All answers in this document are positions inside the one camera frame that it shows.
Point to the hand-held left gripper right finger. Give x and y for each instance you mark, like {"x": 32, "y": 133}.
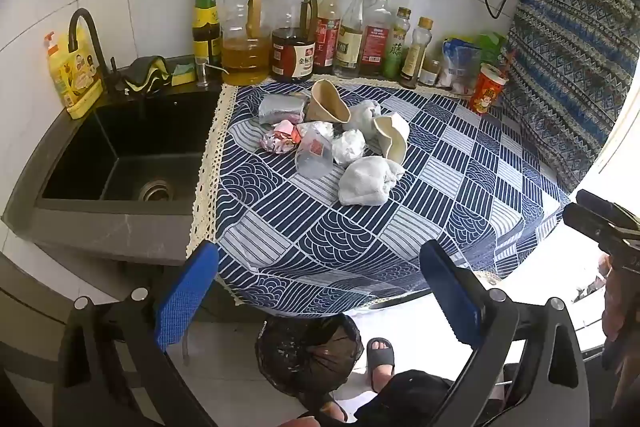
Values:
{"x": 450, "y": 297}

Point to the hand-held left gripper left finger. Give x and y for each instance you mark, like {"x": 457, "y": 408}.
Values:
{"x": 184, "y": 294}

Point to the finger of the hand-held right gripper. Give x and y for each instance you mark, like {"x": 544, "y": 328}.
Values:
{"x": 602, "y": 206}
{"x": 590, "y": 227}

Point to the bin with black bag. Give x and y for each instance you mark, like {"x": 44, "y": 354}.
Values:
{"x": 310, "y": 357}

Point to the large white tissue bundle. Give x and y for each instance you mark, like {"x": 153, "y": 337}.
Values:
{"x": 367, "y": 181}

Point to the beige paper cup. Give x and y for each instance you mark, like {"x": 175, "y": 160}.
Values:
{"x": 326, "y": 103}
{"x": 392, "y": 137}

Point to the small white wrapper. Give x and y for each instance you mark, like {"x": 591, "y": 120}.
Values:
{"x": 348, "y": 146}

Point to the pink red wrapper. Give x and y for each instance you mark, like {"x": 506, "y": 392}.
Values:
{"x": 281, "y": 138}

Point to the clear plastic cup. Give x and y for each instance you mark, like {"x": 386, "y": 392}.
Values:
{"x": 312, "y": 153}

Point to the silver foil packet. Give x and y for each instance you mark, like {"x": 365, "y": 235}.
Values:
{"x": 281, "y": 109}

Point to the person's right hand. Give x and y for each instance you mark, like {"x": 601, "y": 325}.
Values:
{"x": 614, "y": 307}

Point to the black slipper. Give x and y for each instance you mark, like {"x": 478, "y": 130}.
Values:
{"x": 381, "y": 357}

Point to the person's leg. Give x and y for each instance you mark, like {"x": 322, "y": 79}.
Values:
{"x": 405, "y": 399}

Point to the blue white patterned tablecloth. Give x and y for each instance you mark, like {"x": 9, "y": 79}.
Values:
{"x": 350, "y": 232}

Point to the grey kitchen cabinet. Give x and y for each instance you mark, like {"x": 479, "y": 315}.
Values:
{"x": 45, "y": 287}

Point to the black kitchen sink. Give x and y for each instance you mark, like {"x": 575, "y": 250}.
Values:
{"x": 120, "y": 157}

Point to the blue geometric patterned cloth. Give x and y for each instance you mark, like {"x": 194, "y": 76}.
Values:
{"x": 570, "y": 57}

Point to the green packet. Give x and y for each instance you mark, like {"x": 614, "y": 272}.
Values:
{"x": 492, "y": 42}

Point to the blue white plastic bag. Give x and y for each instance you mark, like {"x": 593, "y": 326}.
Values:
{"x": 460, "y": 63}

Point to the small glass jar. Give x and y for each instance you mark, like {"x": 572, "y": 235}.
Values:
{"x": 430, "y": 73}

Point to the yellow green sponge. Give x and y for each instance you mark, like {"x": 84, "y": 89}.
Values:
{"x": 184, "y": 74}

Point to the black yellow rag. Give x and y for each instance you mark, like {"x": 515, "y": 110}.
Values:
{"x": 147, "y": 74}

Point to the metal soap dispenser pump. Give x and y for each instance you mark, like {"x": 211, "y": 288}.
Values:
{"x": 202, "y": 72}

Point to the small oil bottle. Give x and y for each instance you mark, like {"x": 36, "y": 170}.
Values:
{"x": 416, "y": 57}

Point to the small green bottle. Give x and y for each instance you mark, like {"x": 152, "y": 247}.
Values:
{"x": 397, "y": 49}

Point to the clear cooking oil jug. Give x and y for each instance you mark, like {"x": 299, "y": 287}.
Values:
{"x": 246, "y": 42}

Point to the yellow dish soap bottle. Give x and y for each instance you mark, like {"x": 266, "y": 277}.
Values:
{"x": 57, "y": 67}

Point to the dark soy sauce jug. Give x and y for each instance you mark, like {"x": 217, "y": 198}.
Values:
{"x": 294, "y": 47}

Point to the black faucet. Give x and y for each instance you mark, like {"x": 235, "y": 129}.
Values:
{"x": 86, "y": 38}

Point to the green bottle yellow cap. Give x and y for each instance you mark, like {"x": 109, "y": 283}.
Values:
{"x": 206, "y": 19}

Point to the red label sauce bottle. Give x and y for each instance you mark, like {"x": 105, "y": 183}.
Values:
{"x": 327, "y": 29}

